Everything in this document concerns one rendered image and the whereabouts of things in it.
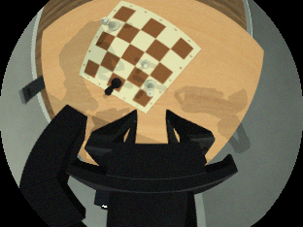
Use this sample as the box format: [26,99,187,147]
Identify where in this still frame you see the brown and cream chessboard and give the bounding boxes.
[80,1,201,113]

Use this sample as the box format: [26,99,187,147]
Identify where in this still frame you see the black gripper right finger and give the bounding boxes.
[165,110,215,155]

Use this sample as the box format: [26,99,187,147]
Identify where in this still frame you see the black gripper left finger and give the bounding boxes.
[89,110,138,143]

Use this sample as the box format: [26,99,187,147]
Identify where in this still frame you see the black chess king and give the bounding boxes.
[105,78,121,96]

